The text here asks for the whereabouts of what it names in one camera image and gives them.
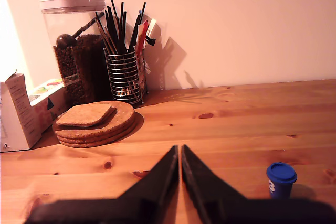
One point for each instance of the blue coffee capsule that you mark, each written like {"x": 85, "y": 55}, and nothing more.
{"x": 281, "y": 182}

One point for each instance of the round cork trivet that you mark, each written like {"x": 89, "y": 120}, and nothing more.
{"x": 105, "y": 136}
{"x": 123, "y": 113}
{"x": 105, "y": 141}

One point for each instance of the square cork coaster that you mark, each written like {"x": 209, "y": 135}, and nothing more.
{"x": 113, "y": 111}
{"x": 84, "y": 115}

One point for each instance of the crumpled white paper packet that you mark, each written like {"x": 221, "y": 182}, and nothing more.
{"x": 144, "y": 74}

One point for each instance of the colourful printed box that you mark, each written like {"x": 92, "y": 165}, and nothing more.
{"x": 44, "y": 108}

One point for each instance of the black clip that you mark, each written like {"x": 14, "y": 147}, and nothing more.
{"x": 150, "y": 41}

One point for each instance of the red and white packet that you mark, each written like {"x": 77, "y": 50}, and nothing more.
{"x": 140, "y": 40}

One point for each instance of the white carton box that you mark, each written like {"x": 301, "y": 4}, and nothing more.
{"x": 18, "y": 119}

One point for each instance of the brown wooden chopstick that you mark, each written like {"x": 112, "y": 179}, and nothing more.
{"x": 104, "y": 37}

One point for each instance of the white flat packet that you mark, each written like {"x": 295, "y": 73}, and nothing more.
{"x": 151, "y": 27}

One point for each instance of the black chopstick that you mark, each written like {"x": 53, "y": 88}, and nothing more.
{"x": 109, "y": 27}
{"x": 115, "y": 11}
{"x": 139, "y": 19}
{"x": 105, "y": 32}
{"x": 121, "y": 24}

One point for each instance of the dark wooden scoop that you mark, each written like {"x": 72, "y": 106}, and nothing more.
{"x": 65, "y": 41}

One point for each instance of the clear storage jar white lid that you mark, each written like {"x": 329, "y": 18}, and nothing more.
{"x": 65, "y": 24}

